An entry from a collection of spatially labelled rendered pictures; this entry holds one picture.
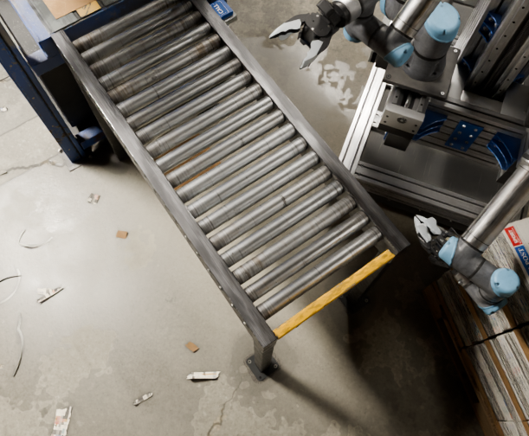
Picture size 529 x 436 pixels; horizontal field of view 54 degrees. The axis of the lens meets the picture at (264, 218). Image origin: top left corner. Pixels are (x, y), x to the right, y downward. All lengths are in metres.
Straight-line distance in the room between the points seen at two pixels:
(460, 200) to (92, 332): 1.71
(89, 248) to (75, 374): 0.56
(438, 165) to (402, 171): 0.17
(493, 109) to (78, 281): 1.86
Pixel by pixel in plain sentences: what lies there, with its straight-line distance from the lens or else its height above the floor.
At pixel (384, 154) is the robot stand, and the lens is 2.45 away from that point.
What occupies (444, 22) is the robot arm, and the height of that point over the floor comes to 1.04.
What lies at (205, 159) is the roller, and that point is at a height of 0.80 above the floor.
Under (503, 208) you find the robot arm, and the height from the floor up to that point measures 1.03.
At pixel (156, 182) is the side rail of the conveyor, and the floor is 0.80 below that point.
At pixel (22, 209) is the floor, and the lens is 2.73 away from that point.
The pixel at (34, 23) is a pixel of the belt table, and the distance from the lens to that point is 2.19.
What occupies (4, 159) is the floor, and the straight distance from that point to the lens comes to 2.89.
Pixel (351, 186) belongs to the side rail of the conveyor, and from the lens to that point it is 1.68.
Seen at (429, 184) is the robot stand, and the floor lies 0.23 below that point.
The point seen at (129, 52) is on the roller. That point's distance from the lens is 2.00.
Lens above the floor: 2.30
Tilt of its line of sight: 69 degrees down
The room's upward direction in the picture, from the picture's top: 2 degrees clockwise
